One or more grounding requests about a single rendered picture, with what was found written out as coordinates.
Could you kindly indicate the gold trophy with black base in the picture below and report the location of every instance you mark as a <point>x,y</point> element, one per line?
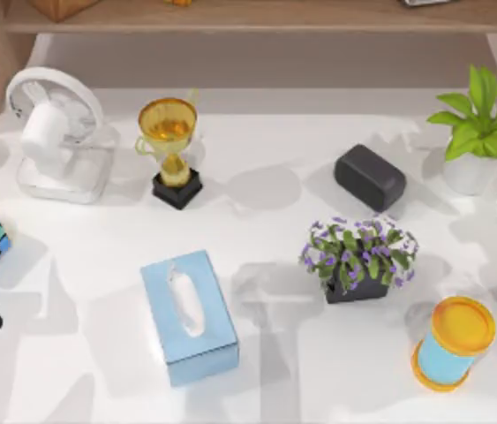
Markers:
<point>169,132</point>

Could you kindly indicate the white desk fan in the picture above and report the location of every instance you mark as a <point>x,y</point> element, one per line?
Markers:
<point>56,132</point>

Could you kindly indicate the green plant in white pot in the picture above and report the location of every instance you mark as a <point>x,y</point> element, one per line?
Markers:
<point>479,132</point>

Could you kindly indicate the dark grey rounded speaker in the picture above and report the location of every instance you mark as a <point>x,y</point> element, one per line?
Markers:
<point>369,176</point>

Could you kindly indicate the light blue tissue box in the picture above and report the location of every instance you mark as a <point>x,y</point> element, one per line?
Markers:
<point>188,318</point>

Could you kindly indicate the wooden box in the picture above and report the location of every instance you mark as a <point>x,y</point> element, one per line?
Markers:
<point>62,8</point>

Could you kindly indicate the blue and yellow thread spool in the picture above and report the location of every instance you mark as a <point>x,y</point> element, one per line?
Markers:
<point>453,344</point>

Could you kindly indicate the wooden shelf unit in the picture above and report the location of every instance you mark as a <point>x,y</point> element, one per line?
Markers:
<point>248,20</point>

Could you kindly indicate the purple flowers in black pot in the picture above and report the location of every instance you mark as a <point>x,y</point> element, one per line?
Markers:
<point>358,260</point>

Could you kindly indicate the small orange object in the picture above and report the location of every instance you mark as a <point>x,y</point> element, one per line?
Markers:
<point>177,2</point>

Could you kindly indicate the dark flat object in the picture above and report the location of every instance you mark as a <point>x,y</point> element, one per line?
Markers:
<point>424,2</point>

